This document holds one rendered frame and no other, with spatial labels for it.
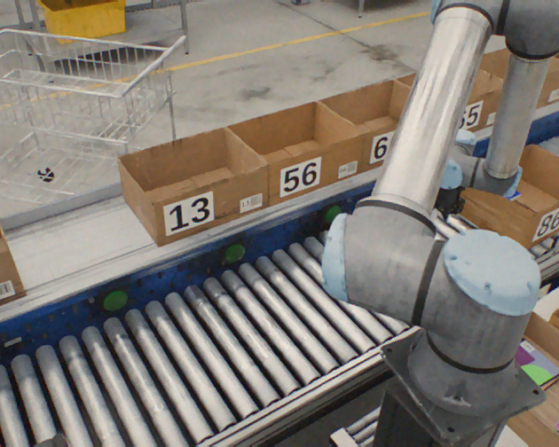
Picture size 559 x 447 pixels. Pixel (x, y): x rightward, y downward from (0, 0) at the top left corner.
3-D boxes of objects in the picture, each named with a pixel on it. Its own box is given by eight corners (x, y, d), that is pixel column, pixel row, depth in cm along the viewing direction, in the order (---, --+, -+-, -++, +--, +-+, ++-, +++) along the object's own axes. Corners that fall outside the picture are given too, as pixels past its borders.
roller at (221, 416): (221, 443, 138) (227, 429, 136) (140, 309, 171) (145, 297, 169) (237, 438, 141) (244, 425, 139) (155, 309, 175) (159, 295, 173)
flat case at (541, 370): (561, 374, 149) (563, 371, 148) (511, 404, 141) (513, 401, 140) (522, 340, 158) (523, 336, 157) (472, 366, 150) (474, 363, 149)
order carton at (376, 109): (360, 174, 203) (366, 133, 192) (313, 139, 222) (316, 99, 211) (438, 145, 220) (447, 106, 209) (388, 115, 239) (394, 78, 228)
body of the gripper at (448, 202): (445, 221, 182) (453, 191, 174) (426, 207, 187) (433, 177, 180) (461, 214, 185) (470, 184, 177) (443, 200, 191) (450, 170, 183)
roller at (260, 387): (276, 402, 141) (288, 403, 145) (186, 279, 175) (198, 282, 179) (265, 416, 142) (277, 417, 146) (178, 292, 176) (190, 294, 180)
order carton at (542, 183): (519, 254, 189) (534, 215, 179) (453, 210, 208) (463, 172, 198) (586, 216, 207) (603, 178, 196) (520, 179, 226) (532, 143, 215)
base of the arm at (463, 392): (538, 393, 98) (555, 356, 92) (450, 432, 92) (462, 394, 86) (468, 320, 112) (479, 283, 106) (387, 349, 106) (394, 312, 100)
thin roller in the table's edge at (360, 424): (350, 434, 136) (431, 380, 149) (345, 427, 137) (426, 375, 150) (350, 438, 137) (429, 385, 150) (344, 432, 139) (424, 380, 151)
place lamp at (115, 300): (106, 316, 161) (102, 299, 157) (105, 313, 162) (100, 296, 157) (129, 306, 164) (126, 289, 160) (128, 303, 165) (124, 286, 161)
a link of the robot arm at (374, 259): (410, 311, 85) (525, -46, 108) (305, 278, 91) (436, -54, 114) (412, 334, 99) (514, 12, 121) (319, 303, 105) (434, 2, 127)
